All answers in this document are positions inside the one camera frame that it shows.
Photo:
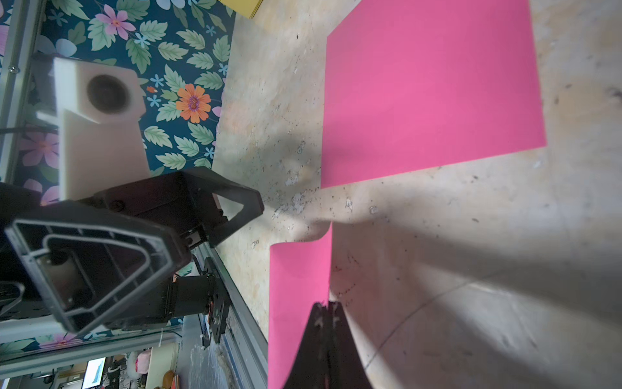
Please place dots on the pink square paper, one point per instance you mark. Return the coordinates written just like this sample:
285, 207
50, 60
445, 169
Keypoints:
299, 279

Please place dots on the small drawer cabinet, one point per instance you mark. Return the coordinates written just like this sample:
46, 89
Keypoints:
246, 8

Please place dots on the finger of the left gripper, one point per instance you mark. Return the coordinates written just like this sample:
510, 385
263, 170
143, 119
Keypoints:
90, 264
204, 187

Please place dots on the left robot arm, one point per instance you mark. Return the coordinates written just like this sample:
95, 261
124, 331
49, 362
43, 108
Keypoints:
113, 259

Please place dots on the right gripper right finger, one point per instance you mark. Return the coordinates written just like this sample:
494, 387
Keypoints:
346, 369

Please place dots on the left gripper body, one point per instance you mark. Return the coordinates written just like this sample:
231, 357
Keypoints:
164, 200

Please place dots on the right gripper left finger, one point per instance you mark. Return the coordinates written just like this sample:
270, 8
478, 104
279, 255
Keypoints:
311, 367

